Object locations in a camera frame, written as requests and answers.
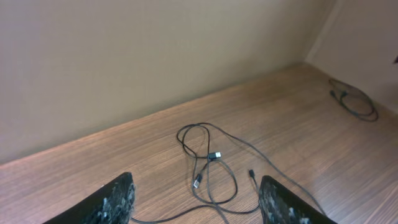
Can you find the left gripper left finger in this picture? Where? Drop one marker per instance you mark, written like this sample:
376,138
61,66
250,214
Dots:
111,204

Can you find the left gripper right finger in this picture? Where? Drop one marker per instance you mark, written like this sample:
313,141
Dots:
279,205

